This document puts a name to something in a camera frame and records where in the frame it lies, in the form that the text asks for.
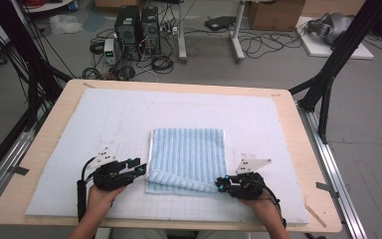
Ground flat black device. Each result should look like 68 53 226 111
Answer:
204 15 237 32

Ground thin wooden strip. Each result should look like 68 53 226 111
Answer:
302 202 328 229

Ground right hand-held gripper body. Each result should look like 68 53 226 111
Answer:
227 158 273 201

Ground tangled black floor cables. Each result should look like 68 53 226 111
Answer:
238 28 304 61

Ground black computer tower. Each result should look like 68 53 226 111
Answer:
113 5 141 62
140 6 162 56

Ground grey headset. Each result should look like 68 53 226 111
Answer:
304 12 354 46

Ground person's left hand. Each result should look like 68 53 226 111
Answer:
87 184 127 217

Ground white floor board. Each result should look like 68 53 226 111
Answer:
294 16 375 61

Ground grey tape piece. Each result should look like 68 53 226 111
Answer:
315 181 340 199

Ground person's right hand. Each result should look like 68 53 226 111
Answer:
239 194 282 221

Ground clear plastic bag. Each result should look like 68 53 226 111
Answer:
49 13 85 36

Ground white foam mat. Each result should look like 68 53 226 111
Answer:
24 88 310 225

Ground black tape piece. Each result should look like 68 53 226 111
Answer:
13 165 30 176

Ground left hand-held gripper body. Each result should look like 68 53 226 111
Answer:
87 146 137 192

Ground white round table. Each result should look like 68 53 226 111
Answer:
20 0 76 14

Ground coiled black cable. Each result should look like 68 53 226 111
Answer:
151 54 175 75
82 67 102 81

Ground large cardboard box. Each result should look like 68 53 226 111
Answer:
247 0 306 32

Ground aluminium rail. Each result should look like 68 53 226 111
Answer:
0 108 53 217
296 102 368 239

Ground white table leg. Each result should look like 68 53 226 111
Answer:
230 0 247 64
176 0 189 64

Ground black metal frame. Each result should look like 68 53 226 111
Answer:
0 0 75 132
287 0 382 144

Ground light blue striped towel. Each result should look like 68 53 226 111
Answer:
144 127 229 196

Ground white power supply unit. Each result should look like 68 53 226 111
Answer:
103 38 117 66

